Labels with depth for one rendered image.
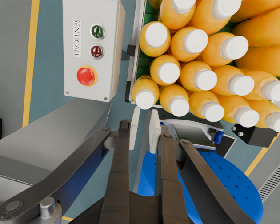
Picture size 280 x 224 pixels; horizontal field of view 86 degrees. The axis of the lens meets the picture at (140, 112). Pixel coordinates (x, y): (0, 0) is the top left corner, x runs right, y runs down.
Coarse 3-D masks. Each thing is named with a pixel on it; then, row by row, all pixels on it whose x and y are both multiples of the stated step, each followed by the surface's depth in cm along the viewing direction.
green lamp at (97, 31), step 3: (93, 27) 27; (96, 27) 27; (99, 27) 27; (93, 30) 27; (96, 30) 27; (99, 30) 27; (102, 30) 27; (93, 33) 27; (96, 33) 27; (99, 33) 27; (102, 33) 28; (96, 36) 28; (99, 36) 28
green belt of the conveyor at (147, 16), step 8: (152, 8) 44; (144, 16) 44; (152, 16) 44; (144, 24) 45; (232, 24) 44; (216, 32) 45; (144, 56) 48; (144, 64) 49; (232, 64) 52; (144, 72) 50
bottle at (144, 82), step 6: (138, 78) 43; (144, 78) 37; (150, 78) 40; (138, 84) 35; (144, 84) 34; (150, 84) 34; (156, 84) 36; (132, 90) 36; (138, 90) 34; (150, 90) 32; (156, 90) 35; (132, 96) 35; (156, 96) 34
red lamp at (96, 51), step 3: (93, 48) 28; (96, 48) 28; (99, 48) 28; (93, 51) 28; (96, 51) 28; (99, 51) 28; (93, 54) 28; (96, 54) 28; (99, 54) 29; (96, 57) 29
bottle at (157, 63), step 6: (156, 60) 33; (162, 60) 32; (168, 60) 31; (174, 60) 32; (150, 66) 39; (156, 66) 32; (150, 72) 36; (156, 72) 32; (180, 72) 34; (156, 78) 33; (162, 84) 34; (168, 84) 34
